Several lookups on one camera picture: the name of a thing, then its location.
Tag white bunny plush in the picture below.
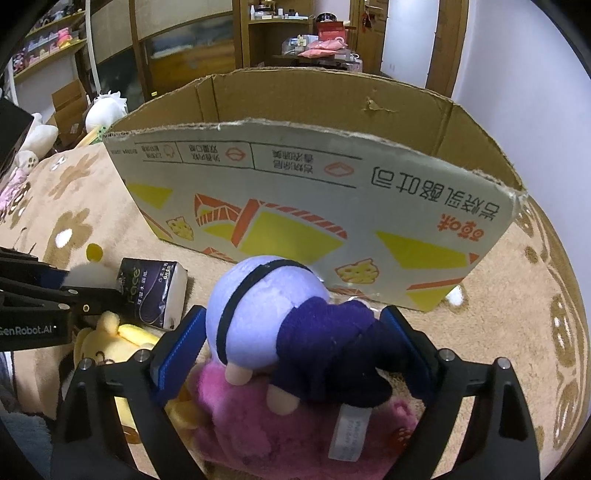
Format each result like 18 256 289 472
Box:
9 112 58 174

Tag wooden door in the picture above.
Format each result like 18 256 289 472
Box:
349 0 389 75

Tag small brown cardboard box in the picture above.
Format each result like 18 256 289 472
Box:
52 79 88 148

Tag purple-haired plush doll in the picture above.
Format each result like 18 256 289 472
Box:
205 255 408 416

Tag pink plush toy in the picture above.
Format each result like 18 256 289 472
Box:
187 361 418 479

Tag yellow plush toy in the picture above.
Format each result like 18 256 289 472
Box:
73 307 205 444

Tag small white duck plush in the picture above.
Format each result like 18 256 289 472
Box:
62 243 117 289

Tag large cardboard box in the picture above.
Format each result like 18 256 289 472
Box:
103 68 527 312

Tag black Face tissue pack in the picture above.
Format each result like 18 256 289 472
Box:
117 258 188 331

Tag cluttered small table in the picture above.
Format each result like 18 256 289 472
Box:
269 19 363 73

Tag wooden toy shelf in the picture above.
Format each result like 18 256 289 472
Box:
10 9 86 84

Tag wooden wall cabinet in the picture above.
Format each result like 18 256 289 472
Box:
88 1 315 109

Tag beige patterned blanket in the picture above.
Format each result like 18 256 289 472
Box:
1 144 590 474

